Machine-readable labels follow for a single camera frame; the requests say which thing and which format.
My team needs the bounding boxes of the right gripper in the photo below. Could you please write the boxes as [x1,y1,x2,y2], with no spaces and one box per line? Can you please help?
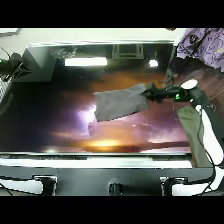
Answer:
[141,82,168,103]

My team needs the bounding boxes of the grey garment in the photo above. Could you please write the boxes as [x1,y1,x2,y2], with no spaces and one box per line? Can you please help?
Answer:
[93,82,152,123]

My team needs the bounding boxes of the olive green garment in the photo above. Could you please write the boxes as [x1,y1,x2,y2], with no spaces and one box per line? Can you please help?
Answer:
[176,105,214,168]

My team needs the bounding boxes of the purple printed garment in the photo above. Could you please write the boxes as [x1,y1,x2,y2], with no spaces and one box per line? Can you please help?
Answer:
[175,27,224,72]

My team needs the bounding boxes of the black cable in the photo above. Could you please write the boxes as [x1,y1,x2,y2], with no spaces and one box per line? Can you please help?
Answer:
[197,109,218,194]

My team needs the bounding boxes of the silver frame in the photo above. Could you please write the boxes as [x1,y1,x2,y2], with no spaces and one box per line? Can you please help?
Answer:
[0,152,224,197]

